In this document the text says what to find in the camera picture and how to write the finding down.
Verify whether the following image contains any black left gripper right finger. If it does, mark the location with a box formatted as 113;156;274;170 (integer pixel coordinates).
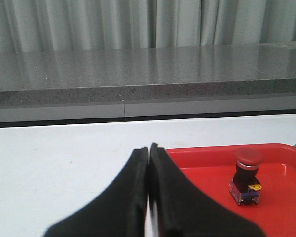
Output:
148;143;264;237

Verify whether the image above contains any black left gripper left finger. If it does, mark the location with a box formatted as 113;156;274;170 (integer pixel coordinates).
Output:
44;147;148;237

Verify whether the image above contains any red mushroom push button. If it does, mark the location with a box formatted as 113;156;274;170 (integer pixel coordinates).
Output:
229;148;263;206

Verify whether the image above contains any red plastic tray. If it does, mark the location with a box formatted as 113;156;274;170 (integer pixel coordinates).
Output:
167;143;296;237

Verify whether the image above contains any grey granite counter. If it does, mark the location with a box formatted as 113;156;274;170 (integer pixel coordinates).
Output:
0;42;296;123

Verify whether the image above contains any grey pleated curtain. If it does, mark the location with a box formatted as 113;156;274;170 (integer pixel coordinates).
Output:
0;0;296;53

